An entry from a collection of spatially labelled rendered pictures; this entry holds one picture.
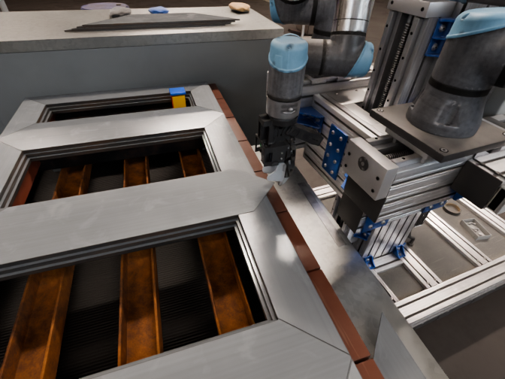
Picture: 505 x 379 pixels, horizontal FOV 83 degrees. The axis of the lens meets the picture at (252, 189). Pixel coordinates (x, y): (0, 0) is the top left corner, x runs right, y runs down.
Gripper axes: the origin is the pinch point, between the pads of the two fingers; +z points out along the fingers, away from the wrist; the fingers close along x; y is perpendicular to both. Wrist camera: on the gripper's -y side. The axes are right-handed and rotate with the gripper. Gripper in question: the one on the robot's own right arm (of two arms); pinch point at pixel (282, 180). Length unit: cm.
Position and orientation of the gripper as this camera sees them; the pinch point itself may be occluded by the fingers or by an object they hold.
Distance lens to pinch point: 79.1
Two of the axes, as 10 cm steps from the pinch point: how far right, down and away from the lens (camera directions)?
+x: 3.0, 6.3, -7.1
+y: -9.5, 1.8, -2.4
